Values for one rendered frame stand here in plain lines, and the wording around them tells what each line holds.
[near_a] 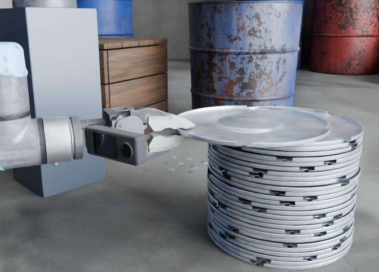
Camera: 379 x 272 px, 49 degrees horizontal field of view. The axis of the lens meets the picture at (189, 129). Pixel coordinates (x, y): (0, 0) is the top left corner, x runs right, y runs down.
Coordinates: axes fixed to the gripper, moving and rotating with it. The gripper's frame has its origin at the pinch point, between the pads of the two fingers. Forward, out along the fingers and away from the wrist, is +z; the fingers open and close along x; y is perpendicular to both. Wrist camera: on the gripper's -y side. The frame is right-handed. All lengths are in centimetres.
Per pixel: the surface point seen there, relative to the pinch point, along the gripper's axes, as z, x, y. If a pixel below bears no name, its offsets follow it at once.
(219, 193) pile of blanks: 5.2, 12.2, -2.0
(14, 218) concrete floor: -31.1, 23.5, 26.1
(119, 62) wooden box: 4, -5, 73
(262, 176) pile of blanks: 9.4, 6.8, -9.6
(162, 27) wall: 122, -11, 381
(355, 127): 30.6, 0.8, -7.5
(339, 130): 26.7, 0.8, -7.7
